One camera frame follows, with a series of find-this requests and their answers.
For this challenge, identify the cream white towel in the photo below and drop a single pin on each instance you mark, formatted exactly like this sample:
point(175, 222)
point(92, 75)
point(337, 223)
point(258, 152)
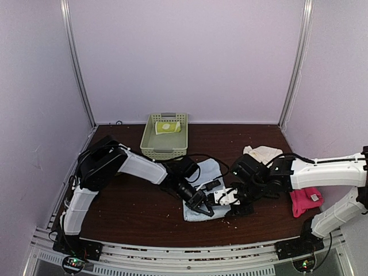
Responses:
point(262, 154)

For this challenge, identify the pink towel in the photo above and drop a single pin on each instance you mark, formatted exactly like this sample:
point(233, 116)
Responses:
point(305, 199)

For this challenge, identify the aluminium front rail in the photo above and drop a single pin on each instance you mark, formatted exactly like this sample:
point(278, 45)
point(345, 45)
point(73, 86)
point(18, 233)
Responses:
point(247, 259)

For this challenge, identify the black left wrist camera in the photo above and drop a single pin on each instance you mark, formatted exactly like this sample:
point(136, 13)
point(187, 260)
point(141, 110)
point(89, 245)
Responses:
point(187, 167)

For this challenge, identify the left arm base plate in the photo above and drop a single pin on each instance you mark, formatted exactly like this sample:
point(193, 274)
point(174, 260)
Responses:
point(75, 246)

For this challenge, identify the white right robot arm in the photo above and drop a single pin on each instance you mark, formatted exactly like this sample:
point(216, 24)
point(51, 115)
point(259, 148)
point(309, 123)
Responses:
point(346, 176)

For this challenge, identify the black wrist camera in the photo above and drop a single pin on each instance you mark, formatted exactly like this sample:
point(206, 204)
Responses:
point(246, 168)
point(187, 167)

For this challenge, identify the aluminium frame post right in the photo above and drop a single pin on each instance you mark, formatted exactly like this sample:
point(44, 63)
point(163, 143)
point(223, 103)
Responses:
point(298, 61)

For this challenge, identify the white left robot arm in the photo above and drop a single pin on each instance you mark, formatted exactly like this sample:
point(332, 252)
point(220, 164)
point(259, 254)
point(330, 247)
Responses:
point(98, 165)

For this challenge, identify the green patterned towel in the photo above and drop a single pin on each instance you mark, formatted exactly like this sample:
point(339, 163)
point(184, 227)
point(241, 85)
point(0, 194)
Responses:
point(167, 127)

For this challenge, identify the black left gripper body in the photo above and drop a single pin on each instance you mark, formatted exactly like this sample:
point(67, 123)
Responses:
point(186, 195)

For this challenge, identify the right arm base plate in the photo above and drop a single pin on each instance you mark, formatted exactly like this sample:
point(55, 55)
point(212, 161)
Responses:
point(297, 247)

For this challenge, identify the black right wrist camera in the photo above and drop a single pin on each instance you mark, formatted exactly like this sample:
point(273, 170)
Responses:
point(246, 168)

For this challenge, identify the aluminium frame post left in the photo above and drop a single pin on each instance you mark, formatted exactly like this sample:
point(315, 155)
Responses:
point(66, 16)

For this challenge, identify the aluminium frame post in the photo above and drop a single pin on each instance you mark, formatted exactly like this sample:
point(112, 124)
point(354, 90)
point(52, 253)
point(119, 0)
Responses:
point(298, 61)
point(66, 16)

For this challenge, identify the pale green plastic basket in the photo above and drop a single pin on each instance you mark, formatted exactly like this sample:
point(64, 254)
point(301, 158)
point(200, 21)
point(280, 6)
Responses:
point(166, 146)

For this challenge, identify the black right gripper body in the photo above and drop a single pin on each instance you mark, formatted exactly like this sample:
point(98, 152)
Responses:
point(255, 192)

